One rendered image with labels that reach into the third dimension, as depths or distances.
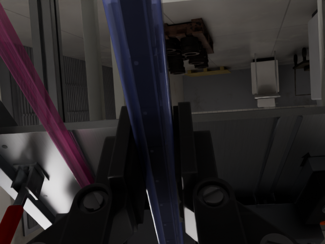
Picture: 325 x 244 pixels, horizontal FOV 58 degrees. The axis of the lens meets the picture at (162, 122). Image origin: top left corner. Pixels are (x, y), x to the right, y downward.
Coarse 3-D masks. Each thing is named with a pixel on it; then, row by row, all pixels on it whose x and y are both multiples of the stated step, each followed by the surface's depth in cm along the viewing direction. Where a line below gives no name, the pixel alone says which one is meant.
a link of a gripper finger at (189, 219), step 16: (176, 112) 12; (176, 128) 11; (192, 128) 10; (176, 144) 10; (192, 144) 10; (208, 144) 11; (176, 160) 10; (192, 160) 9; (208, 160) 10; (176, 176) 9; (192, 176) 9; (208, 176) 10; (192, 192) 9; (192, 208) 9; (240, 208) 9; (192, 224) 9; (256, 224) 8; (272, 224) 8; (256, 240) 8; (272, 240) 8; (288, 240) 8
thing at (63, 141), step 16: (0, 16) 19; (0, 32) 20; (0, 48) 20; (16, 48) 21; (16, 64) 22; (32, 64) 23; (16, 80) 23; (32, 80) 23; (32, 96) 24; (48, 96) 25; (48, 112) 25; (48, 128) 27; (64, 128) 28; (64, 144) 29; (64, 160) 31; (80, 160) 32; (80, 176) 33
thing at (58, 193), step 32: (0, 128) 30; (32, 128) 29; (96, 128) 29; (224, 128) 29; (256, 128) 29; (288, 128) 29; (320, 128) 29; (32, 160) 33; (96, 160) 33; (224, 160) 33; (256, 160) 33; (288, 160) 33; (64, 192) 38; (256, 192) 38; (288, 192) 39
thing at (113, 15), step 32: (128, 0) 7; (160, 0) 7; (128, 32) 7; (160, 32) 7; (128, 64) 8; (160, 64) 8; (128, 96) 9; (160, 96) 9; (160, 128) 10; (160, 160) 11; (160, 192) 12; (160, 224) 14
